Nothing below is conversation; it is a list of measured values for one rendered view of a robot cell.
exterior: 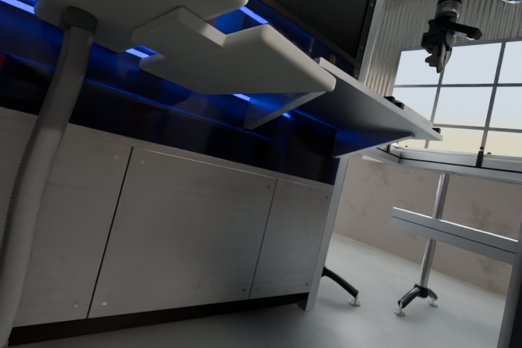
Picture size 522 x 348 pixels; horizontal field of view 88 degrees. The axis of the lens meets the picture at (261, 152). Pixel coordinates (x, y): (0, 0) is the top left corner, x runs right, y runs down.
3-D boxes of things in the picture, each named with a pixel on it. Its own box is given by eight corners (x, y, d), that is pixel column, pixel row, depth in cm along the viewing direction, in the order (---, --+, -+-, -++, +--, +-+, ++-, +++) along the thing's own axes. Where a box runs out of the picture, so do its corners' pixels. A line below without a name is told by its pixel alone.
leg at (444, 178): (408, 293, 164) (434, 169, 168) (415, 292, 170) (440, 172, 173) (424, 301, 157) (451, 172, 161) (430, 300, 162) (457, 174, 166)
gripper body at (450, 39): (428, 56, 105) (435, 26, 106) (454, 51, 99) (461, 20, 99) (419, 47, 101) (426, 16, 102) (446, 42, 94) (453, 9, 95)
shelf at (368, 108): (220, 85, 100) (221, 80, 100) (338, 134, 141) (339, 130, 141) (318, 64, 61) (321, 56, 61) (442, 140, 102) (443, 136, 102)
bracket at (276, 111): (242, 127, 98) (251, 92, 98) (249, 129, 99) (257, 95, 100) (311, 130, 70) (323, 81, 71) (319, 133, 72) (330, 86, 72)
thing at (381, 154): (337, 138, 142) (344, 109, 143) (315, 137, 155) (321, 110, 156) (400, 164, 182) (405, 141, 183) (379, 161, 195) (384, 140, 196)
